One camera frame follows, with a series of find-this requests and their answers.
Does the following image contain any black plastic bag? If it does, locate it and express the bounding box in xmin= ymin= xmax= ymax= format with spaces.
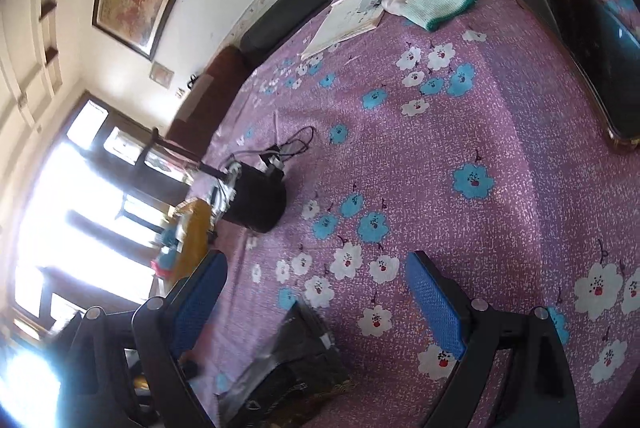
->
xmin=218 ymin=301 xmax=354 ymax=427

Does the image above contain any purple floral tablecloth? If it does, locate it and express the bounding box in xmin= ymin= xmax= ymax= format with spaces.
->
xmin=195 ymin=0 xmax=639 ymax=427

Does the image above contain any black motor with shaft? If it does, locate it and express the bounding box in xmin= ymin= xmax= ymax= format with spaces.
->
xmin=198 ymin=155 xmax=286 ymax=233

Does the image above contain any dark wooden chair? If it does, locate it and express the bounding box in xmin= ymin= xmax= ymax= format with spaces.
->
xmin=134 ymin=127 xmax=200 ymax=170

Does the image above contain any blue fluffy towel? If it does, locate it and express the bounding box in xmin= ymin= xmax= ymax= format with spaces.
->
xmin=156 ymin=225 xmax=180 ymax=254

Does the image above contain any yellow cardboard tray box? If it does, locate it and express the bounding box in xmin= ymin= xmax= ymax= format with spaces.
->
xmin=157 ymin=199 xmax=210 ymax=294

